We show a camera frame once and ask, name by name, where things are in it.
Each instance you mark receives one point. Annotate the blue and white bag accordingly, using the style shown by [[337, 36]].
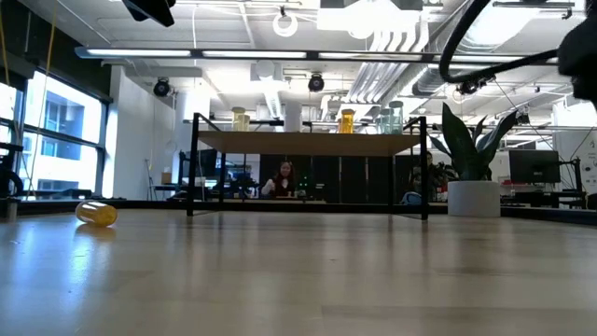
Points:
[[411, 199]]

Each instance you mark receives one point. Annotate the small grey post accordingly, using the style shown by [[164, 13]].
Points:
[[12, 210]]

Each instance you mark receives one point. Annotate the silver ventilation duct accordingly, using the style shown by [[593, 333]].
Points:
[[429, 79]]

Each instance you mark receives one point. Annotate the white plastic screw-cap bottle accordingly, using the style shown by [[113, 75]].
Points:
[[298, 123]]

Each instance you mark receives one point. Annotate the black aluminium table frame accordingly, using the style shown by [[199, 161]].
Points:
[[280, 205]]

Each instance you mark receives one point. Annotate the large glass window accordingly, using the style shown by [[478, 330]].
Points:
[[70, 116]]

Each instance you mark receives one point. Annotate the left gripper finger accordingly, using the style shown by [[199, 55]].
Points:
[[151, 9]]

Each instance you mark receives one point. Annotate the person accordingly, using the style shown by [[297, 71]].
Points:
[[431, 177], [282, 182]]

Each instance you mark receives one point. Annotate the snake plant in white pot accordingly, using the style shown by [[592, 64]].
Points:
[[473, 198]]

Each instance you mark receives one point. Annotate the small cardboard box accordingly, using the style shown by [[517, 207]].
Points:
[[166, 178]]

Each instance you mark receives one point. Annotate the wood shelf black metal frame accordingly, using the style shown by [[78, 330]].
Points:
[[303, 144]]

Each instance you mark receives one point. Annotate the green pill vial white cap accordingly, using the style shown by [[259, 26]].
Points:
[[397, 119], [384, 123]]

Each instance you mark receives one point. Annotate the black round ceiling spotlight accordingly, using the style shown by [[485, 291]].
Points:
[[162, 87], [316, 82]]

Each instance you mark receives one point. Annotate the black linear ceiling light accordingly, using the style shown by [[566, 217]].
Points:
[[198, 53]]

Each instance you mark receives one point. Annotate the black ceiling track spotlight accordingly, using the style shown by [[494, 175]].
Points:
[[523, 117], [476, 84]]

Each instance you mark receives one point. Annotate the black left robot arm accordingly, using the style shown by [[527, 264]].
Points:
[[9, 147]]

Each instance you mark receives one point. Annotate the black computer monitor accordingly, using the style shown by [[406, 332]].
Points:
[[207, 163], [534, 165]]

